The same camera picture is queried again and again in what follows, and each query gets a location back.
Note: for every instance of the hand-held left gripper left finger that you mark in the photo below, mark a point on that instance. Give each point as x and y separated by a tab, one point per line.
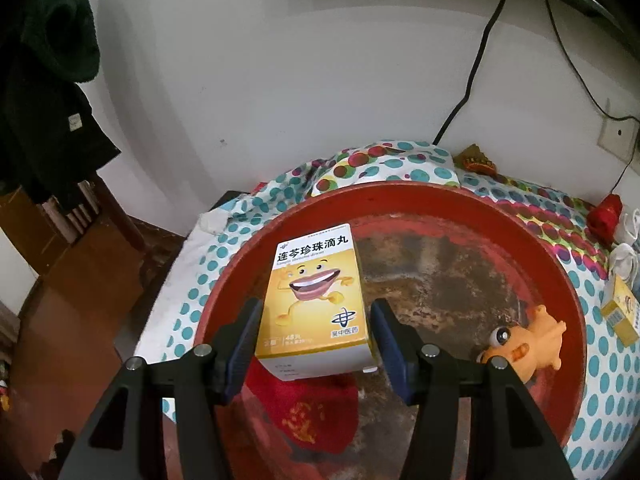
240	347

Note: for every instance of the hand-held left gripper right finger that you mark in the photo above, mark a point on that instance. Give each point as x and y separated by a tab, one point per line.
395	357

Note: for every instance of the yellow cartoon medicine box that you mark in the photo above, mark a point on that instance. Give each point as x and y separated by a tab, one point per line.
315	300

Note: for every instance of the red round basin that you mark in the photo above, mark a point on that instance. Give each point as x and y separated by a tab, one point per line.
500	220

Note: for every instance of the red sock with gold print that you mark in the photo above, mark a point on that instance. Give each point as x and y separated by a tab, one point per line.
310	420

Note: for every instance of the orange rubber toy animal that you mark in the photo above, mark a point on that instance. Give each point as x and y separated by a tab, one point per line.
535	340

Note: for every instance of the brown wooden chair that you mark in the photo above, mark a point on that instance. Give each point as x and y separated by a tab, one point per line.
95	240

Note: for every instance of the red gold snack wrapper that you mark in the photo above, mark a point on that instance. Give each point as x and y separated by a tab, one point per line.
477	162

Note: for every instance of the polka dot cloth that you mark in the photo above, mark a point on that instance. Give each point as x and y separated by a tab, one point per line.
550	210

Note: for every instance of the small yellow medicine box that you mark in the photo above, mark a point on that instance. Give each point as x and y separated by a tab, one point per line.
620	310

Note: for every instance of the white striped sock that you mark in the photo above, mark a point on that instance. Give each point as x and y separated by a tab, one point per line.
622	258

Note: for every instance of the red folded sock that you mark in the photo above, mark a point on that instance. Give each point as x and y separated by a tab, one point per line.
605	217

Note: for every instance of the dark hanging coat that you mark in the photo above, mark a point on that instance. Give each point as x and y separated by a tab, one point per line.
45	85

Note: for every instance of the white wall socket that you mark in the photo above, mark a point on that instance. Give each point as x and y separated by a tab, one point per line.
620	132

